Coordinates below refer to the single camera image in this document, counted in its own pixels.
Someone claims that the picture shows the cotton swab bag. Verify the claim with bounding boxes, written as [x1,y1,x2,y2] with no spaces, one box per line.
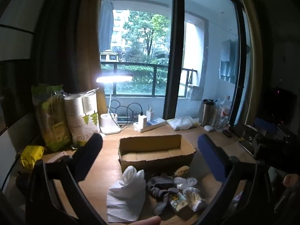
[183,187,207,212]

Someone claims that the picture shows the cartoon tissue pack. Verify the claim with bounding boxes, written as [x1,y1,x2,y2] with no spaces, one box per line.
[169,192,188,213]

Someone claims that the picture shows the grey dotted glove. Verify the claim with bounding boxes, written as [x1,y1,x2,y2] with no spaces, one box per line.
[146,176,179,216]

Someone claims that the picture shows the white towel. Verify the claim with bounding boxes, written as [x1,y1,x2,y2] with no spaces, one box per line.
[106,166,146,223]

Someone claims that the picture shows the clear plastic wrap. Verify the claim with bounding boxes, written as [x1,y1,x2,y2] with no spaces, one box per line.
[173,177,198,190]

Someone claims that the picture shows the yellow packet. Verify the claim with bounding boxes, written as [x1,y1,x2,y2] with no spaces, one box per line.
[20,145,45,171]

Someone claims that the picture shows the pink folding knife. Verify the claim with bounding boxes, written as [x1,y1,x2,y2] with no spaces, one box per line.
[47,151,67,163]

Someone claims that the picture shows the brown scrubbing sponge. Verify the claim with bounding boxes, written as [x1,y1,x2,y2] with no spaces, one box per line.
[173,166,190,178]

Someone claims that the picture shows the white earbud case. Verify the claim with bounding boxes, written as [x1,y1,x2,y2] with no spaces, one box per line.
[204,125,215,132]

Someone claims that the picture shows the clear water bottle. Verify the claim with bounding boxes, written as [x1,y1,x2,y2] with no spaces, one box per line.
[215,95,231,132]

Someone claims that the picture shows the open cardboard box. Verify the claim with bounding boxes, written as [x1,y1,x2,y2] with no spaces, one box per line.
[118,135,196,172]

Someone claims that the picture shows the white wipes pack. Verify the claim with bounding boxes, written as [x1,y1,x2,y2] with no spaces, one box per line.
[167,116,200,131]

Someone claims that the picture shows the steel travel mug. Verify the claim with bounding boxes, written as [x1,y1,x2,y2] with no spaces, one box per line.
[201,99,215,127]

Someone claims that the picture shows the white desk lamp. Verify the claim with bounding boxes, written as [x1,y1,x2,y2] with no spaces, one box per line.
[96,73,132,135]

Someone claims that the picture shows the paper cup package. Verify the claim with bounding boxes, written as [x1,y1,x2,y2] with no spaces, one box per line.
[64,89,100,148]

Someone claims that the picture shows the green plastic bag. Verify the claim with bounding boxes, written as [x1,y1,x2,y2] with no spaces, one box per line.
[31,84,72,152]

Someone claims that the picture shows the white power strip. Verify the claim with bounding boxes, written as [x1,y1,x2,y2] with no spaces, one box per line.
[133,118,167,133]

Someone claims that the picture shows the small white charger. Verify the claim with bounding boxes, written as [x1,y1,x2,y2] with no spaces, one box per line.
[146,105,154,121]

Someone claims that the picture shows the large white charger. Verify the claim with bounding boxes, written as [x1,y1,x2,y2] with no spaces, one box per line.
[138,114,147,129]

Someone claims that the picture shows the hanging blue towel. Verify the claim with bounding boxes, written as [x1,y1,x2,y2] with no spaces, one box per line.
[219,40,239,84]

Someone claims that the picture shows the brown curtain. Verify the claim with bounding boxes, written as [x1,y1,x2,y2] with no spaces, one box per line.
[31,0,107,114]

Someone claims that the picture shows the black balcony railing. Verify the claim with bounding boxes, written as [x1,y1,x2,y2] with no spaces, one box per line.
[100,61,198,98]

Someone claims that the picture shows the black cable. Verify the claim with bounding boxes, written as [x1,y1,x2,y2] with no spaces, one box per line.
[108,99,143,128]

